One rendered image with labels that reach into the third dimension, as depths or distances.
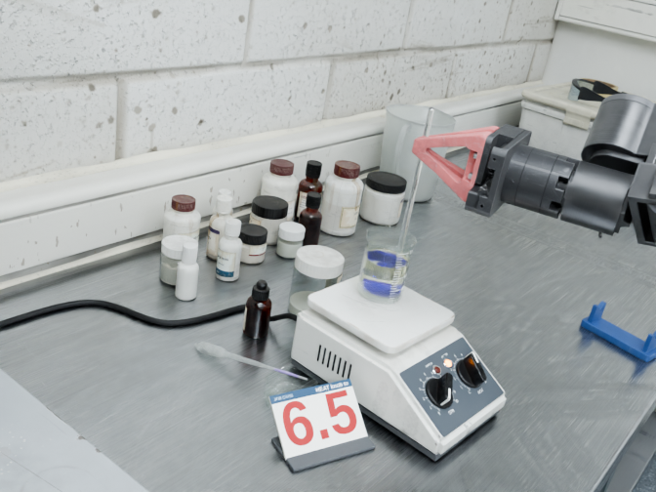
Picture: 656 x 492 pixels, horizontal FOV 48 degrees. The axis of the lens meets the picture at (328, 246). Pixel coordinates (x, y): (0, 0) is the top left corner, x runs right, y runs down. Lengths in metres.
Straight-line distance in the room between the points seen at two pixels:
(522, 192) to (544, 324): 0.37
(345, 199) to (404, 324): 0.40
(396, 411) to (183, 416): 0.21
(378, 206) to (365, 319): 0.47
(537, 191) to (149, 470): 0.42
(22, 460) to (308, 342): 0.29
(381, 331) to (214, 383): 0.18
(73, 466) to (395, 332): 0.32
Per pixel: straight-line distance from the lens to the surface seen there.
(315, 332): 0.77
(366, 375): 0.74
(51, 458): 0.68
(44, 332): 0.85
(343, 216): 1.12
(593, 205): 0.68
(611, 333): 1.05
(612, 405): 0.91
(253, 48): 1.14
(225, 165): 1.09
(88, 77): 0.96
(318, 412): 0.72
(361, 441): 0.73
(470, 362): 0.77
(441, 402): 0.72
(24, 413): 0.72
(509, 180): 0.69
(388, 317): 0.76
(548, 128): 1.79
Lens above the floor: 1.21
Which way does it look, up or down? 25 degrees down
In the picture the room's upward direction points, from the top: 10 degrees clockwise
